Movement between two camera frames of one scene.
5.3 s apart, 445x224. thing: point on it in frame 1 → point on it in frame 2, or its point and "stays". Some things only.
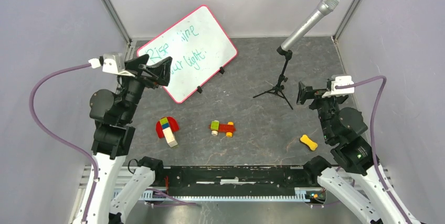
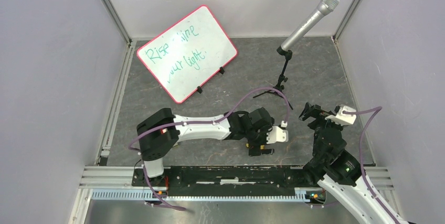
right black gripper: (306, 92) → (314, 110)
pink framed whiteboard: (200, 48) stays
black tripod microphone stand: (287, 55) stays
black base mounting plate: (233, 177) stays
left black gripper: (160, 71) → (254, 147)
